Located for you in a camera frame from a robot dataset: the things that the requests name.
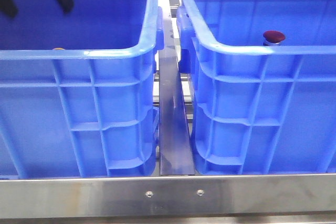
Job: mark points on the red mushroom push button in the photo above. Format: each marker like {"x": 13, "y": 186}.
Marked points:
{"x": 273, "y": 38}

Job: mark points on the right blue plastic crate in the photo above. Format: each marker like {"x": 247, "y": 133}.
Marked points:
{"x": 261, "y": 109}

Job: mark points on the blue plastic crate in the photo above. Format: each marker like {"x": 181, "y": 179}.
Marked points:
{"x": 261, "y": 109}
{"x": 86, "y": 111}

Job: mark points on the left blue plastic crate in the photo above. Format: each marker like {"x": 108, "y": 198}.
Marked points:
{"x": 86, "y": 111}

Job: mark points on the metal divider bar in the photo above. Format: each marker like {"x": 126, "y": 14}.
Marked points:
{"x": 176, "y": 158}

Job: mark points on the stainless steel front rail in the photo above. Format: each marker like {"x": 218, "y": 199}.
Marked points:
{"x": 172, "y": 196}

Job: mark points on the left rail screw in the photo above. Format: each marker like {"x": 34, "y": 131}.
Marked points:
{"x": 149, "y": 194}

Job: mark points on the rail screw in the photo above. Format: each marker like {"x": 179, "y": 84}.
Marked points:
{"x": 200, "y": 192}
{"x": 149, "y": 194}

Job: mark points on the right rail screw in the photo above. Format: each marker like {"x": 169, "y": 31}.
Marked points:
{"x": 200, "y": 192}

